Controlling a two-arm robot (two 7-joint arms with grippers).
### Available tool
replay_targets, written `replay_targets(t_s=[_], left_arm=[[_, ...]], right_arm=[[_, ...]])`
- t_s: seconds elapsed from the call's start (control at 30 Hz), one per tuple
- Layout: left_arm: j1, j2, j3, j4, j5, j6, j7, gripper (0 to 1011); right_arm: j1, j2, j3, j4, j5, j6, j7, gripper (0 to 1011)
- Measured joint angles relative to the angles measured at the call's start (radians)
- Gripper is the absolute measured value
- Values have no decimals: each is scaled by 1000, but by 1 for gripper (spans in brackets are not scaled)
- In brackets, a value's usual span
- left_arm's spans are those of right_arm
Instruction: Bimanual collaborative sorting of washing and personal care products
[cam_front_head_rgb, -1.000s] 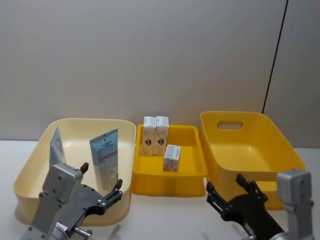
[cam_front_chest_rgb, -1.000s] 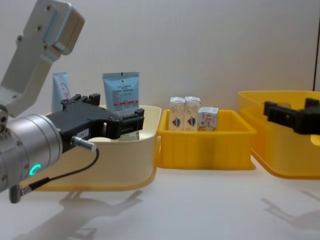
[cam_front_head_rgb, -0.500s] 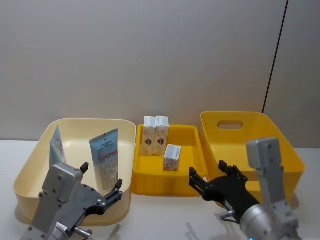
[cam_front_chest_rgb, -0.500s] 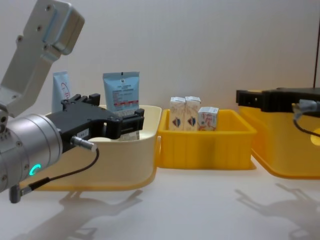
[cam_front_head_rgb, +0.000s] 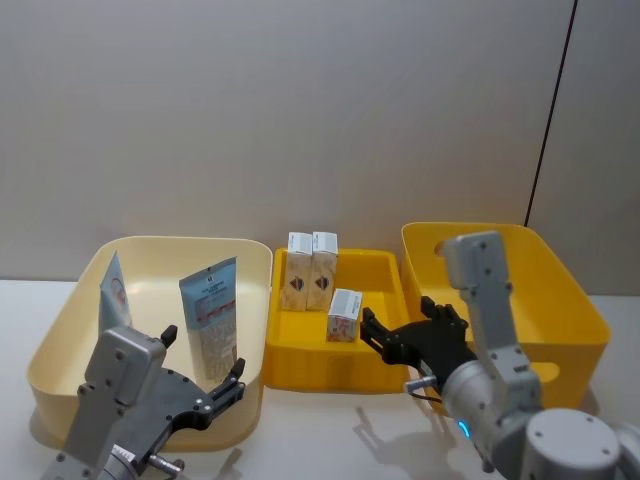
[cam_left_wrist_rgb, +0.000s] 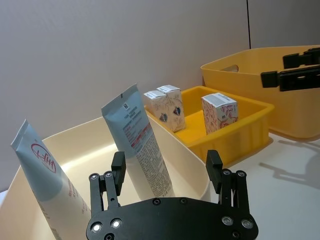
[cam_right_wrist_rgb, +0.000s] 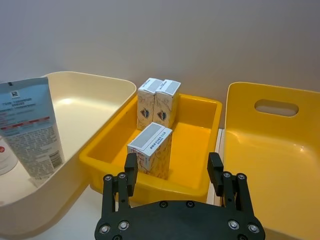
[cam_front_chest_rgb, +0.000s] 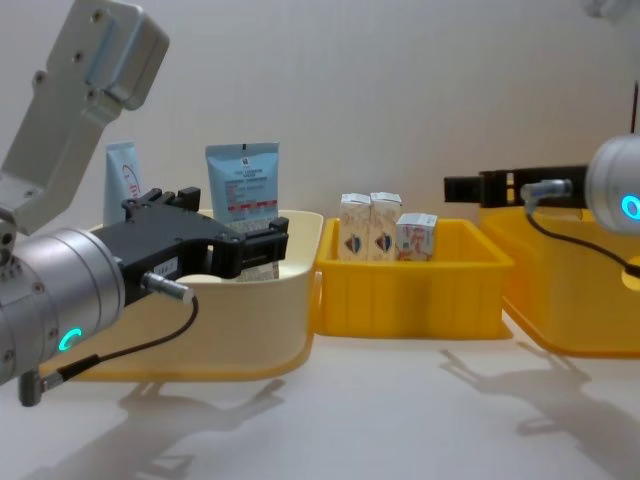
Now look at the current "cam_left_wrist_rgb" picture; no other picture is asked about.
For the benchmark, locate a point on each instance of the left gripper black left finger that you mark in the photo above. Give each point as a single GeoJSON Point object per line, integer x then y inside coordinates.
{"type": "Point", "coordinates": [115, 185]}

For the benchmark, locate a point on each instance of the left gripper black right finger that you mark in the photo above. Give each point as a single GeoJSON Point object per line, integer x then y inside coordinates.
{"type": "Point", "coordinates": [228, 187]}

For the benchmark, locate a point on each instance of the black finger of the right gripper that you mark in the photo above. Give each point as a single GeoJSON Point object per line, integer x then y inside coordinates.
{"type": "Point", "coordinates": [305, 58]}
{"type": "Point", "coordinates": [295, 78]}

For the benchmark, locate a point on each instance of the shallow yellow plastic tray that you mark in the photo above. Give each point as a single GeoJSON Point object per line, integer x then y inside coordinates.
{"type": "Point", "coordinates": [225, 147]}

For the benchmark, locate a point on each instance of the cream plastic bin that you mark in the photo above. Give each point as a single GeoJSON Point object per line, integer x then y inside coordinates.
{"type": "Point", "coordinates": [80, 150]}

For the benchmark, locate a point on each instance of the pale blue tube printed text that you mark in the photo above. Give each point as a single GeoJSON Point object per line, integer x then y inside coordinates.
{"type": "Point", "coordinates": [135, 125]}

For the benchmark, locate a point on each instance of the small carton red floral print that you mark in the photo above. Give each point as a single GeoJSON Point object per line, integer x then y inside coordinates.
{"type": "Point", "coordinates": [217, 115]}

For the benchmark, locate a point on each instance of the pale blue tube red logo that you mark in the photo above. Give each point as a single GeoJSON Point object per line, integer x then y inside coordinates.
{"type": "Point", "coordinates": [40, 162]}

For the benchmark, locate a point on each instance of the small carton with heart print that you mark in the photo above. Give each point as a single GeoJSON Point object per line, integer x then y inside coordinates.
{"type": "Point", "coordinates": [176, 100]}
{"type": "Point", "coordinates": [162, 110]}

